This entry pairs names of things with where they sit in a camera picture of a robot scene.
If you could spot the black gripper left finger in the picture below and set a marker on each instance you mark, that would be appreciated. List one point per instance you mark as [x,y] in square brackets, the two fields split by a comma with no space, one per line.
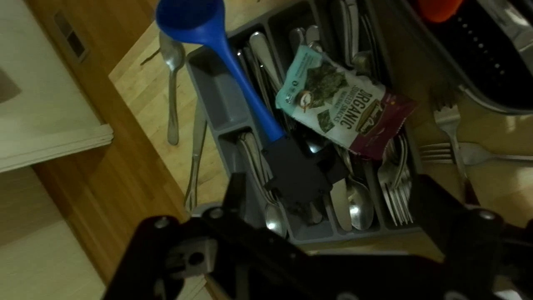
[184,260]

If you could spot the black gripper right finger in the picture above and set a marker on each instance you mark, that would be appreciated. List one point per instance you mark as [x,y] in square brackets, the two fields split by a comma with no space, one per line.
[484,255]

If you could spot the grey cutlery tray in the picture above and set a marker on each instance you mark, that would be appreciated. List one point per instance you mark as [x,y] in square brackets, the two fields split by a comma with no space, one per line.
[222,105]

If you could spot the large silver spoon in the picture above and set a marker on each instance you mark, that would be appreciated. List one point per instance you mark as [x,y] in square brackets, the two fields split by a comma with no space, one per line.
[173,55]

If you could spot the silver fork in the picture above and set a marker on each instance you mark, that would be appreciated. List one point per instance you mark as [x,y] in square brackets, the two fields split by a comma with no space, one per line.
[447,119]
[489,155]
[396,205]

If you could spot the grey dish drying rack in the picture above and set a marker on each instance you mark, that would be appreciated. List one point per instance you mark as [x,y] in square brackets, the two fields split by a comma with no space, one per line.
[489,60]

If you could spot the teal seaweed snack packet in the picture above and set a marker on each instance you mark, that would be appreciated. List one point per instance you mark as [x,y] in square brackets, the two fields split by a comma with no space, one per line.
[334,105]

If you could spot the floor vent grille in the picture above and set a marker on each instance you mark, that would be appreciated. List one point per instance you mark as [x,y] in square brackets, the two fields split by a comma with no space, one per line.
[71,35]

